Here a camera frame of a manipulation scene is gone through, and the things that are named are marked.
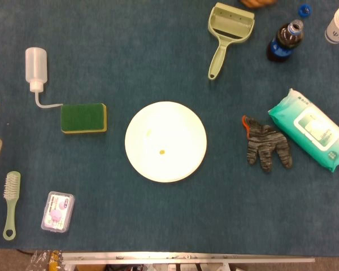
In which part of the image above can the green yellow sponge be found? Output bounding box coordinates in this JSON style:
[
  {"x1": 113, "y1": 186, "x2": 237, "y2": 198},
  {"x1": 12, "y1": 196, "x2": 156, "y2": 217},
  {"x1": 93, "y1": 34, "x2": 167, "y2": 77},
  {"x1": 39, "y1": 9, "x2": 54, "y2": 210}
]
[{"x1": 60, "y1": 103, "x2": 108, "y2": 134}]

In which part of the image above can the white round plate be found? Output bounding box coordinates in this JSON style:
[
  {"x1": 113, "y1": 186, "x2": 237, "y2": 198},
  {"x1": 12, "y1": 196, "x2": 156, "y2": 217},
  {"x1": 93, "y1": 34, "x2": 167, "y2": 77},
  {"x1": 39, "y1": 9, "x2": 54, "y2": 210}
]
[{"x1": 124, "y1": 100, "x2": 208, "y2": 183}]

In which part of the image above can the light green scrub brush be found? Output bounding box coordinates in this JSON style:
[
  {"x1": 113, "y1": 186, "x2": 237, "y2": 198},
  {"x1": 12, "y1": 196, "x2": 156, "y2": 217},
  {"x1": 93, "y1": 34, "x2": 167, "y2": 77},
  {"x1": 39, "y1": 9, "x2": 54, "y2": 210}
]
[{"x1": 2, "y1": 171, "x2": 21, "y2": 241}]

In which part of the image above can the clear plastic box pink label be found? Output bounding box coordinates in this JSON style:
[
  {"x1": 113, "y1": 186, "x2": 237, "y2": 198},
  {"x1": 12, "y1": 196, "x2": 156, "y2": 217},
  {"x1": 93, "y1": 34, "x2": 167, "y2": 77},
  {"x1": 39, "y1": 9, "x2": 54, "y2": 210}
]
[{"x1": 41, "y1": 191, "x2": 75, "y2": 234}]

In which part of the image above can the white plastic squeeze bottle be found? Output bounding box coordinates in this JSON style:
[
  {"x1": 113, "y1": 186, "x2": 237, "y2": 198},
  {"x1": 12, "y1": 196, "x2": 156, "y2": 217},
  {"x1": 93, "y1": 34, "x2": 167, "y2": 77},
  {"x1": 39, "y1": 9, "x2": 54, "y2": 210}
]
[{"x1": 24, "y1": 47, "x2": 64, "y2": 110}]

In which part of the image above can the crinkled clear plastic bag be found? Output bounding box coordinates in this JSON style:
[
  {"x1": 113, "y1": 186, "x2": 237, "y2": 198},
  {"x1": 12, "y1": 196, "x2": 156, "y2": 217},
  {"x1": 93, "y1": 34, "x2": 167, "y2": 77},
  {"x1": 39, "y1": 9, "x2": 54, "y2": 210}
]
[{"x1": 29, "y1": 250, "x2": 63, "y2": 271}]

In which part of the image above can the light green dustpan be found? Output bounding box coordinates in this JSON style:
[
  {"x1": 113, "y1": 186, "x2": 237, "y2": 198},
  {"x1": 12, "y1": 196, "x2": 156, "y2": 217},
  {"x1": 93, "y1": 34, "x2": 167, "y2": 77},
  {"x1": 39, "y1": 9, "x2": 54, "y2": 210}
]
[{"x1": 207, "y1": 2, "x2": 255, "y2": 81}]

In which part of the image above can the grey striped work glove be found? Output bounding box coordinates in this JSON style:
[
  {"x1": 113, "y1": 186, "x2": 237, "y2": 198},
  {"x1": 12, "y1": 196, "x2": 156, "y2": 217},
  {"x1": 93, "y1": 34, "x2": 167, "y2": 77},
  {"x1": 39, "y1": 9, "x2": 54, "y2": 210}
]
[{"x1": 241, "y1": 115, "x2": 294, "y2": 173}]

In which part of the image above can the cola bottle blue label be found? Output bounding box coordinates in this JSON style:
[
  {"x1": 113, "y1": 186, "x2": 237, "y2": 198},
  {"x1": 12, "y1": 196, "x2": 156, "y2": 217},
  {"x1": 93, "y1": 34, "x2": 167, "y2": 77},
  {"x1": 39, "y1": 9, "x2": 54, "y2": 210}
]
[{"x1": 266, "y1": 19, "x2": 305, "y2": 63}]

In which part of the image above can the green wet wipes pack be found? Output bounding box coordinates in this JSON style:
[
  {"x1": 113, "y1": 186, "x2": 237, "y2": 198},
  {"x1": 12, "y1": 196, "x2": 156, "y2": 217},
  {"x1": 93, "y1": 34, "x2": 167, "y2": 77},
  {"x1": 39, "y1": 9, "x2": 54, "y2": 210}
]
[{"x1": 267, "y1": 88, "x2": 339, "y2": 173}]

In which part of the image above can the blue bottle cap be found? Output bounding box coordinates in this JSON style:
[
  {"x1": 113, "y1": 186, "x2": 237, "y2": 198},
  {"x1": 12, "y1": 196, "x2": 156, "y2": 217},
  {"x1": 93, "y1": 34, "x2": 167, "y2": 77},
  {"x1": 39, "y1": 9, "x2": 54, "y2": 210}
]
[{"x1": 298, "y1": 3, "x2": 312, "y2": 18}]

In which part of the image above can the aluminium frame rail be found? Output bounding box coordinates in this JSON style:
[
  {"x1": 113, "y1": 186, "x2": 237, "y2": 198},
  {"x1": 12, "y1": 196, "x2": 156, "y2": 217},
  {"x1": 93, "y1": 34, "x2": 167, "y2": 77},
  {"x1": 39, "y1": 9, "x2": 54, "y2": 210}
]
[{"x1": 61, "y1": 251, "x2": 316, "y2": 265}]

